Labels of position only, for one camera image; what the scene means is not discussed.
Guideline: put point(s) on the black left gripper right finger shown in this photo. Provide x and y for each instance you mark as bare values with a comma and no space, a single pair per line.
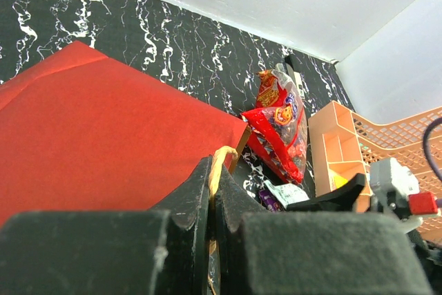
310,252

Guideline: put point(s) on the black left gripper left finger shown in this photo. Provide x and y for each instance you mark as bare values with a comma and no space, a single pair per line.
161,250

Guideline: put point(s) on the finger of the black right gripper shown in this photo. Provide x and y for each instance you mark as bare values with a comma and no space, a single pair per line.
341,199

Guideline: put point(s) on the pale green snack packet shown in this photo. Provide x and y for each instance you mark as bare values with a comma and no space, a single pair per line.
287,194

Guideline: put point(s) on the red cookie snack bag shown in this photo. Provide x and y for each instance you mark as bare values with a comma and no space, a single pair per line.
279,126

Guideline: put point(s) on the red brown paper bag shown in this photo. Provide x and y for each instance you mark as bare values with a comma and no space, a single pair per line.
81,131

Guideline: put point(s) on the purple candy packet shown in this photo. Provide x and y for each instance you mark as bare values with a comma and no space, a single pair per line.
269,200

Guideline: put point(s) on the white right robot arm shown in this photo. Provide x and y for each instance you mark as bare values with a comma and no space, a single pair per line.
431,253

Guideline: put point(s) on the yellow item in organizer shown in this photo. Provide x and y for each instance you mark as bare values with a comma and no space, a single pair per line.
336,180

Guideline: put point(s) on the peach plastic file organizer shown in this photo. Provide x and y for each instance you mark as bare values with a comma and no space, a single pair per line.
347,143

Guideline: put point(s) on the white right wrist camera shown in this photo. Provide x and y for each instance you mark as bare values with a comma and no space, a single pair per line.
396,194

